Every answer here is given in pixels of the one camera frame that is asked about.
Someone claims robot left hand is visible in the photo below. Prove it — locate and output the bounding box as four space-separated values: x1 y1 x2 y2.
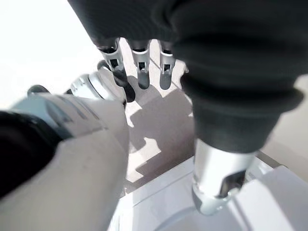
67 0 308 216

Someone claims white medical cart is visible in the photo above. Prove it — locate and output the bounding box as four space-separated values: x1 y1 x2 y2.
108 150 308 231

